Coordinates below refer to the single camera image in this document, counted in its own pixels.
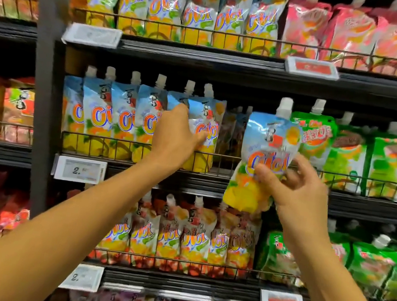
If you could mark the row of pale blue pouches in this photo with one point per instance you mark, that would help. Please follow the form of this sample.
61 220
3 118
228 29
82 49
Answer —
168 6

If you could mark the row of pink pouches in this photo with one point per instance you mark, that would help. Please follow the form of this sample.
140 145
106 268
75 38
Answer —
350 33

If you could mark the row of blue jelly pouches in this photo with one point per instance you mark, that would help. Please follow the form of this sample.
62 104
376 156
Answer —
96 114

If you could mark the row of yellow red bags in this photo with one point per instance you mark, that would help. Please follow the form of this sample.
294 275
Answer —
19 107

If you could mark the white price tag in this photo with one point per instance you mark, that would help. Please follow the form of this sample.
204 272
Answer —
80 170
91 35
83 277

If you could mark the person's right hand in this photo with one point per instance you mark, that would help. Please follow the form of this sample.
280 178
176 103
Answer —
298 204

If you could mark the row of bright green pouches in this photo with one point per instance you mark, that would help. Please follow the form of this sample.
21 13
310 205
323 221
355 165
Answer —
386 165

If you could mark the row of orange red pouches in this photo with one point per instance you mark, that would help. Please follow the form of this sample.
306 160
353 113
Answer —
171 233

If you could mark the black metal store shelf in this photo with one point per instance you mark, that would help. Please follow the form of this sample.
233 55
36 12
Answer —
45 58

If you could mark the person's left hand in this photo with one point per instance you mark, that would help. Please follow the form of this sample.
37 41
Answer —
172 141

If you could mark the blue spouted jelly pouch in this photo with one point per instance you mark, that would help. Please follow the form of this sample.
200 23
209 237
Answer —
212 117
267 140

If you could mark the person's left forearm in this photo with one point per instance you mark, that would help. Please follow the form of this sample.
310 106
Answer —
51 238

